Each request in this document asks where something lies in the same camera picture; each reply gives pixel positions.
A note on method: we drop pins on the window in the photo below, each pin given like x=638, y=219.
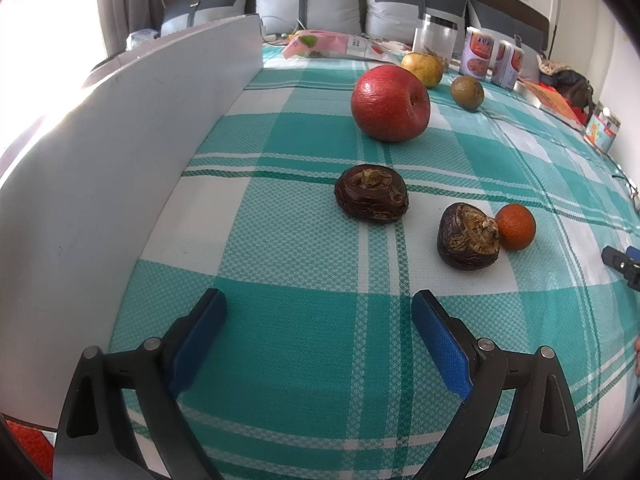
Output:
x=45, y=35

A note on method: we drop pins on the clear jar with black lid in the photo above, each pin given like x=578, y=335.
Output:
x=435, y=35

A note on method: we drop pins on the pink snack packet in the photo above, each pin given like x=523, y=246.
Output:
x=310, y=43

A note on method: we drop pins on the red-white can right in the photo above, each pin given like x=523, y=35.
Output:
x=507, y=66

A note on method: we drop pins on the small tangerine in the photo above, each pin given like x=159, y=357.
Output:
x=519, y=227

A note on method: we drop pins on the small green-brown fruit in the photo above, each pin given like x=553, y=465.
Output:
x=467, y=93

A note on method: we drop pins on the clear jar with orange label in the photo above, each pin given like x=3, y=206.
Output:
x=602, y=130

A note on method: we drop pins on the dark water chestnut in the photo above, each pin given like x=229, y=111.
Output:
x=465, y=240
x=370, y=193

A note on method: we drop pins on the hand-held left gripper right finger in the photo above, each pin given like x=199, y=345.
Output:
x=442, y=345

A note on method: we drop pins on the dark brown handbag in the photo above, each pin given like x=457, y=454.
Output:
x=575, y=85

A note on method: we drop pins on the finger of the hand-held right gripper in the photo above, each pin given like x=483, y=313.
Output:
x=617, y=259

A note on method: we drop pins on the red flat box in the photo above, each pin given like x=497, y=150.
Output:
x=580, y=111

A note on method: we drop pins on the red label can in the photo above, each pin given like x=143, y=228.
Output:
x=477, y=55

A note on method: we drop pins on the orange book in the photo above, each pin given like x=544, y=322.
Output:
x=550, y=101

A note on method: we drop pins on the red apple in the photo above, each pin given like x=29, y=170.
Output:
x=390, y=102

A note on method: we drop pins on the red cloth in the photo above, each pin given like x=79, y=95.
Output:
x=27, y=447

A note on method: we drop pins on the teal plaid bed sheet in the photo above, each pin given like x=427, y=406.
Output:
x=310, y=270

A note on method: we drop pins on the white cardboard box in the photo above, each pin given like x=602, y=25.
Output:
x=100, y=185

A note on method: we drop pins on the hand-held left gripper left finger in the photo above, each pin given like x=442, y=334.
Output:
x=197, y=341

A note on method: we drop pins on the clear plastic bag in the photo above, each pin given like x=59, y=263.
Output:
x=141, y=39

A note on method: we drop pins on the white snack packet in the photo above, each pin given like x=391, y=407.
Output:
x=375, y=49

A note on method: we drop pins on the white door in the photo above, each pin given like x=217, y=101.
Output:
x=590, y=20

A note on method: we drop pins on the bunch of keys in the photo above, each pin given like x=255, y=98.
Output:
x=635, y=195

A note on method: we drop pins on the wrinkled yellow pear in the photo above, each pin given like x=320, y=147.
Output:
x=424, y=68

